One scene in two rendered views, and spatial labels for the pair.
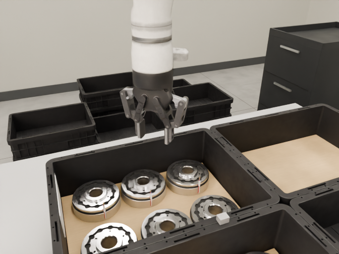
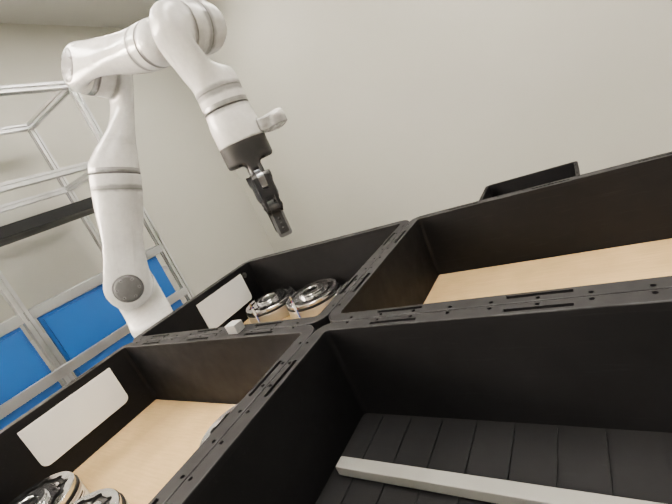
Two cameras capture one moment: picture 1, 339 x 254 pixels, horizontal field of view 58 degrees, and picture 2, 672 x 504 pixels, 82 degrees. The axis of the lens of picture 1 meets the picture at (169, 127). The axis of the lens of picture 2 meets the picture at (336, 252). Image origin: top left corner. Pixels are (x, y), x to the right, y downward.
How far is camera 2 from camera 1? 65 cm
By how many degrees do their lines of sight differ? 55
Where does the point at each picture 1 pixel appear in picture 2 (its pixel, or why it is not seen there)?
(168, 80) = (240, 153)
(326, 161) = not seen: outside the picture
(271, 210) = (288, 331)
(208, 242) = (218, 353)
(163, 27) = (207, 93)
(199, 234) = (209, 339)
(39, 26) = (485, 130)
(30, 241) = not seen: hidden behind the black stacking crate
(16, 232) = not seen: hidden behind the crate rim
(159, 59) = (217, 130)
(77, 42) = (538, 137)
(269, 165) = (519, 288)
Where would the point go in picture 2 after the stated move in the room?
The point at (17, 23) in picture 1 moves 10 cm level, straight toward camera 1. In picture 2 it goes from (460, 133) to (458, 135)
